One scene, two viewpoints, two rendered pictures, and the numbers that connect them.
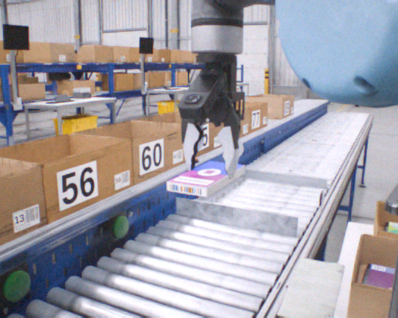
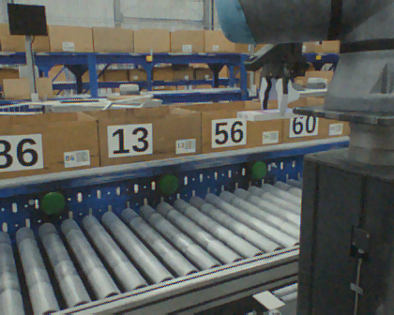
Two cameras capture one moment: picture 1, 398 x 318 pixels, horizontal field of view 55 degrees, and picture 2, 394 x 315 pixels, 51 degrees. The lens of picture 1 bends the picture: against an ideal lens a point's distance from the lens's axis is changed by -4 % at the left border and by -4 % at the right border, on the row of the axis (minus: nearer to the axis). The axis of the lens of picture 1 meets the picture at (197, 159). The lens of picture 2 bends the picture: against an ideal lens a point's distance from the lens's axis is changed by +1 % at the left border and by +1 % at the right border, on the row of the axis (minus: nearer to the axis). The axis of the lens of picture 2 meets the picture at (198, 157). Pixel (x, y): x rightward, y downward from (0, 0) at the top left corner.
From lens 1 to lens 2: 0.56 m
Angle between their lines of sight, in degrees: 34
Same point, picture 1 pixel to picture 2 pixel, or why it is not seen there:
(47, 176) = (204, 121)
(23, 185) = (186, 124)
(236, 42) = not seen: hidden behind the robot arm
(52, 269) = (199, 185)
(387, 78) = (225, 26)
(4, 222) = (170, 144)
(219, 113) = (276, 68)
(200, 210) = not seen: hidden behind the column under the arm
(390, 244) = not seen: outside the picture
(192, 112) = (249, 66)
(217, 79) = (274, 46)
